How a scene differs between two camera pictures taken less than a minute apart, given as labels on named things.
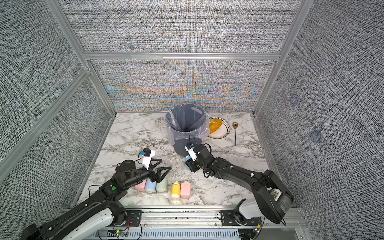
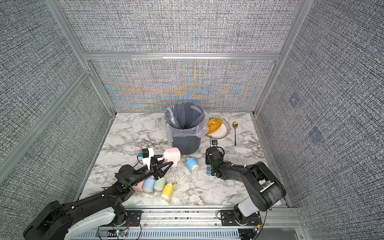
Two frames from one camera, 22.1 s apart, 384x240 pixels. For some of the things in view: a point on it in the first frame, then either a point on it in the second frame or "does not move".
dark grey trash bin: (189, 125) does not move
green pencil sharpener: (162, 186) does not move
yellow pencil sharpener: (175, 196) → (167, 192)
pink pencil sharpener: (141, 187) does not move
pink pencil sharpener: (185, 189) → (172, 154)
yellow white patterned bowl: (219, 128) does not move
